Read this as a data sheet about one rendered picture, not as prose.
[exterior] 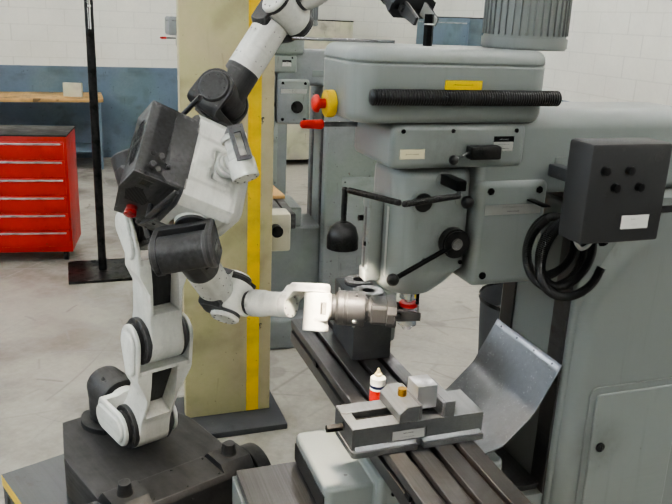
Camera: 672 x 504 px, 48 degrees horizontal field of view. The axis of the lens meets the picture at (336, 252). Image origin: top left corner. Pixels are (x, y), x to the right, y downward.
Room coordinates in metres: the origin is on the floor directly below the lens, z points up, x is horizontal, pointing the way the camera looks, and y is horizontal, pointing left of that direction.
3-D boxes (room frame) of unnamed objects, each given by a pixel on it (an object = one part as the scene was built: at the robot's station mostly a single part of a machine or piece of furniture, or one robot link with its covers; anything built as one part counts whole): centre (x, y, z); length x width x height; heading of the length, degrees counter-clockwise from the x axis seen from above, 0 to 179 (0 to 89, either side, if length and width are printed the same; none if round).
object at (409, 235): (1.77, -0.19, 1.47); 0.21 x 0.19 x 0.32; 20
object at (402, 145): (1.79, -0.23, 1.68); 0.34 x 0.24 x 0.10; 110
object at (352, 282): (2.18, -0.09, 1.06); 0.22 x 0.12 x 0.20; 16
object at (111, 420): (2.18, 0.62, 0.68); 0.21 x 0.20 x 0.13; 41
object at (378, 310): (1.77, -0.10, 1.24); 0.13 x 0.12 x 0.10; 179
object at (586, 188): (1.56, -0.58, 1.62); 0.20 x 0.09 x 0.21; 110
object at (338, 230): (1.64, -0.01, 1.48); 0.07 x 0.07 x 0.06
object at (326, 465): (1.77, -0.19, 0.82); 0.50 x 0.35 x 0.12; 110
